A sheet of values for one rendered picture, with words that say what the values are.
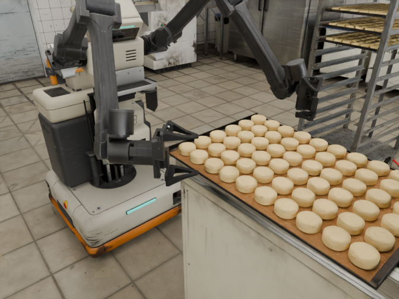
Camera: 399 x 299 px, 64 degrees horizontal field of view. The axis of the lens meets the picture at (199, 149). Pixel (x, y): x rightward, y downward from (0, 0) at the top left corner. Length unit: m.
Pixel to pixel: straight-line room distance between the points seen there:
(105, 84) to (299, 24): 3.98
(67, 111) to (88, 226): 0.58
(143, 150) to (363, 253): 0.47
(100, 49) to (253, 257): 0.65
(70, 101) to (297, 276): 1.34
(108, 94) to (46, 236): 1.42
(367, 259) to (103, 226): 1.32
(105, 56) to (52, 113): 0.89
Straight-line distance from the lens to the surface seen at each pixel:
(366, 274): 0.66
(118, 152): 0.74
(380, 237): 0.71
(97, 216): 1.72
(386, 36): 2.10
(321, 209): 0.73
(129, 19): 1.42
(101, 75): 0.86
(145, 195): 1.81
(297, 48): 4.70
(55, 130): 1.76
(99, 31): 0.91
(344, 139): 2.88
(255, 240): 0.83
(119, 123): 0.73
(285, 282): 0.84
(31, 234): 2.19
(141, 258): 1.85
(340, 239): 0.67
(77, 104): 1.75
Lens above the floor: 1.36
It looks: 29 degrees down
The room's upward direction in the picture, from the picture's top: straight up
